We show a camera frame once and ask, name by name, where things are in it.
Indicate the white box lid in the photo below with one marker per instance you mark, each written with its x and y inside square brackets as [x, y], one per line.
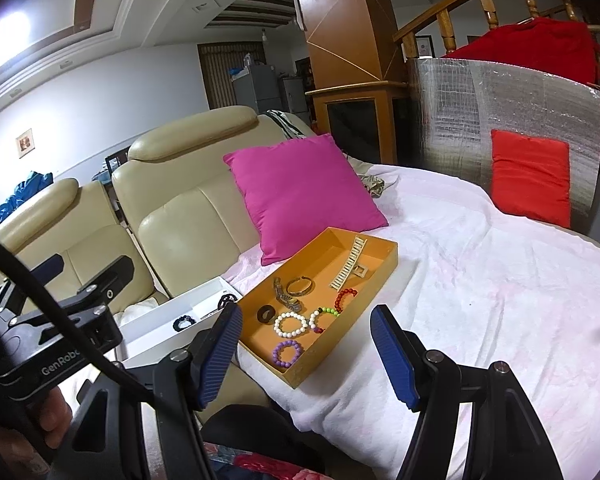
[150, 331]

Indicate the white pink bedspread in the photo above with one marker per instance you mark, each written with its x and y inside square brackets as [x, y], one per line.
[480, 286]

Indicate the rhinestone hair clip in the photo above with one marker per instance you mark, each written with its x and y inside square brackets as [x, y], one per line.
[290, 302]

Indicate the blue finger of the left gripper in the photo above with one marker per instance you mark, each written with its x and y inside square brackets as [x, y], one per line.
[108, 284]
[22, 283]

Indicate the silver insulation mat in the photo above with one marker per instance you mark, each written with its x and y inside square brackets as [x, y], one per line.
[455, 104]

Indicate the magenta pillow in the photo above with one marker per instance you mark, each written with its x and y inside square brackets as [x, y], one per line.
[295, 189]

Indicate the person left hand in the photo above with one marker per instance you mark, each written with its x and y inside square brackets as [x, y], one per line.
[53, 419]

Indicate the red blanket on railing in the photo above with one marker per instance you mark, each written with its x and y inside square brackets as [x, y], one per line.
[562, 48]

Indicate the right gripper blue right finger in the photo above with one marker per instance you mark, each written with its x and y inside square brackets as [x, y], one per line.
[397, 355]

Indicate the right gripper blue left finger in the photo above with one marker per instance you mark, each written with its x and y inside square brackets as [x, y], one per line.
[213, 350]

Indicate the wooden stair railing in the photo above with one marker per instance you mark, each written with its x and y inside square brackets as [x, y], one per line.
[440, 15]

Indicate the wooden pillar cabinet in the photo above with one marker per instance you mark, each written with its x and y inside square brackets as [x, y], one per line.
[358, 73]

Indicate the red cushion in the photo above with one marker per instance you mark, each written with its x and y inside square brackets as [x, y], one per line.
[531, 177]

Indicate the orange cardboard box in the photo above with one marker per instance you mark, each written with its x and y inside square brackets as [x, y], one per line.
[293, 345]

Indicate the beige hair claw clip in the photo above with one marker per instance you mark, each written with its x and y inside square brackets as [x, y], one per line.
[352, 265]

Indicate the black hair scrunchie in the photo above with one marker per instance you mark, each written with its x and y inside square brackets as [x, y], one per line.
[266, 314]

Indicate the crumpled beige cloth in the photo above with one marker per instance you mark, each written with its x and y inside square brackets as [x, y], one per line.
[374, 185]

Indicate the beige leather sofa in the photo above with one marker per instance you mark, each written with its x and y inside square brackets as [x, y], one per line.
[175, 210]

